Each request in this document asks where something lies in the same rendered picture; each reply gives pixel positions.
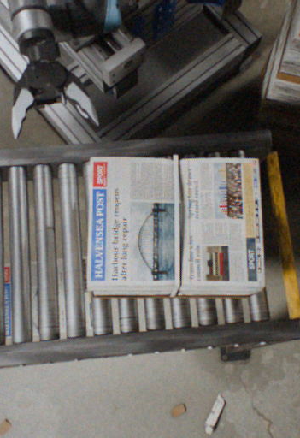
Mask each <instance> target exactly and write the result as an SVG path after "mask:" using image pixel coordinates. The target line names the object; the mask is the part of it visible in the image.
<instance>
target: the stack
mask: <svg viewBox="0 0 300 438"><path fill-rule="evenodd" d="M295 1H296V0H293V2H289V3H288V6H287V9H286V12H285V19H284V24H282V27H281V32H279V33H280V35H279V36H278V37H277V40H275V41H274V47H273V49H272V51H271V53H270V57H269V56H268V57H267V60H266V62H265V65H264V67H263V70H262V72H261V73H260V77H259V79H262V80H263V76H264V73H265V76H264V80H263V84H262V80H261V84H262V87H261V84H260V87H261V90H260V87H259V90H258V93H257V94H256V99H254V101H253V104H252V107H251V112H250V119H249V122H248V124H250V125H251V127H250V128H249V131H251V132H252V131H264V129H270V133H271V139H273V140H277V141H280V142H284V144H286V143H287V144H288V145H294V146H296V147H300V121H293V120H289V119H285V118H281V117H278V116H273V115H267V114H263V113H261V108H262V107H263V108H267V109H271V110H274V111H275V110H278V111H279V112H282V113H286V114H290V115H298V116H300V84H297V83H293V82H289V81H286V80H279V79H275V78H276V74H277V70H278V66H279V63H280V59H281V56H282V51H283V48H284V43H285V40H286V36H287V33H288V28H289V25H290V21H291V26H290V31H289V33H288V37H287V40H286V44H285V48H284V52H283V57H282V61H281V65H280V68H279V72H282V73H285V74H289V75H293V76H297V77H300V0H297V1H296V6H295V10H294V5H295ZM293 10H294V14H293V16H292V13H293ZM291 17H292V20H291ZM278 41H279V44H278ZM277 44H278V49H277V50H276V53H275V49H276V45H277ZM274 53H275V56H274ZM267 61H268V65H267ZM273 61H274V65H273ZM266 65H267V68H266ZM272 65H273V70H272V74H270V70H271V69H272ZM265 68H266V72H265ZM269 74H270V77H269ZM268 77H269V81H268ZM267 86H268V89H267ZM266 89H267V94H266V97H265V93H266ZM259 92H260V95H259ZM258 95H259V98H258ZM263 98H265V101H264V103H263V106H262V102H263ZM257 99H258V103H257ZM256 103H257V105H256ZM255 106H256V108H255ZM254 111H255V112H254ZM253 114H254V116H253ZM252 117H253V121H252ZM251 122H252V124H251ZM270 151H277V156H278V161H279V163H284V164H287V166H289V165H291V166H292V167H295V168H299V169H300V160H298V159H296V158H292V157H297V158H300V151H294V150H290V149H286V148H283V147H279V146H275V145H273V147H272V149H271V150H270ZM279 153H284V155H287V156H292V157H285V156H281V155H279Z"/></svg>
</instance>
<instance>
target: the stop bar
mask: <svg viewBox="0 0 300 438"><path fill-rule="evenodd" d="M265 159H266V165H267V172H268V183H269V190H270V196H271V202H273V208H274V220H275V227H276V233H277V239H278V245H279V256H280V263H282V269H283V276H284V283H285V294H286V300H287V307H289V312H290V319H291V320H298V319H300V288H298V285H297V274H296V268H295V262H294V256H293V250H292V244H291V238H290V232H289V227H288V220H287V214H286V207H285V197H284V191H283V185H282V179H280V177H282V174H281V173H280V172H279V161H278V156H277V151H267V153H266V154H265Z"/></svg>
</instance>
